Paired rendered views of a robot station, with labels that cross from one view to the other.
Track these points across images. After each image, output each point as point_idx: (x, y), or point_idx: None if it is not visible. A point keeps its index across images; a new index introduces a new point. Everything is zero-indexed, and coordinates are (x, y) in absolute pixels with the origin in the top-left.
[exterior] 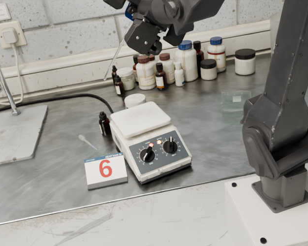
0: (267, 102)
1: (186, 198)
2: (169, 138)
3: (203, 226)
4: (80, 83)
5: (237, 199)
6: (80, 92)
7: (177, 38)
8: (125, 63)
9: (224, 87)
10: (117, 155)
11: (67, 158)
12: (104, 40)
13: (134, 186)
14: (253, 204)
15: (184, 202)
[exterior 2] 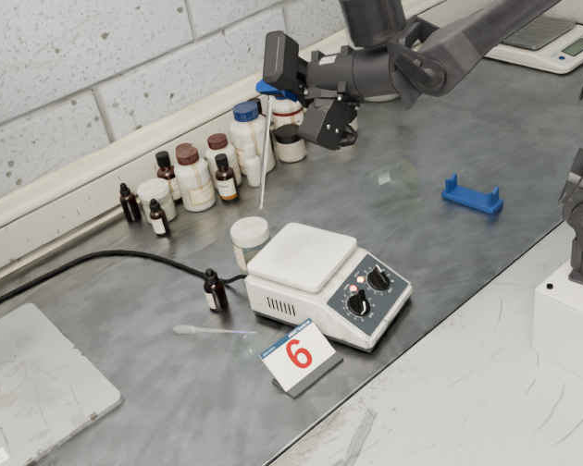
0: None
1: (449, 342)
2: (376, 268)
3: (505, 363)
4: (56, 238)
5: (569, 300)
6: (69, 256)
7: (353, 111)
8: (134, 172)
9: (334, 165)
10: (304, 326)
11: (196, 371)
12: (80, 141)
13: (361, 361)
14: None
15: (452, 348)
